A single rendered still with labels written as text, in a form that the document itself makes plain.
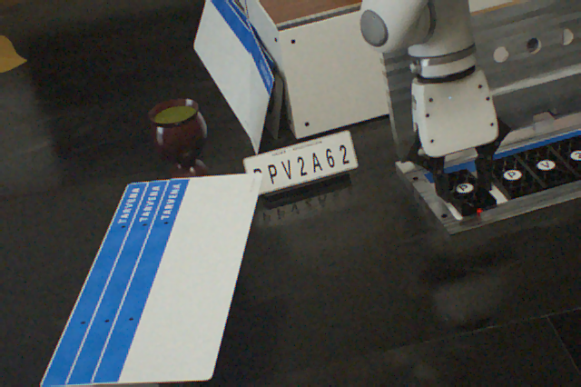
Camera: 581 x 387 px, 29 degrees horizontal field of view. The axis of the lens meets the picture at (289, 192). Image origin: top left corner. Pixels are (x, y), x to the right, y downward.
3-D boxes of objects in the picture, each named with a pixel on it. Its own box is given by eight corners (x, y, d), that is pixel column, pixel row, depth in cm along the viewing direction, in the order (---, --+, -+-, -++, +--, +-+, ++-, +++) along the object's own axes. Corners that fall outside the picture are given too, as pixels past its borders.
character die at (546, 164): (546, 194, 149) (545, 187, 148) (514, 160, 157) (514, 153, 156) (580, 184, 150) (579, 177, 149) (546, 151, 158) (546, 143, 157)
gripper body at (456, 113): (416, 80, 140) (431, 163, 144) (493, 59, 142) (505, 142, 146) (397, 68, 147) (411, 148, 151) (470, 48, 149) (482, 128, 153)
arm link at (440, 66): (418, 63, 139) (422, 86, 140) (485, 45, 141) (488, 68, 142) (397, 51, 147) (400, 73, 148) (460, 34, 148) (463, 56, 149)
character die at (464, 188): (462, 217, 147) (461, 209, 146) (434, 184, 155) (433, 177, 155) (497, 207, 147) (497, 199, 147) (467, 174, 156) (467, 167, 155)
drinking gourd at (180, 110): (151, 187, 171) (134, 124, 165) (176, 157, 177) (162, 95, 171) (201, 191, 167) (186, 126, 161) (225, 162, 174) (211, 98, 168)
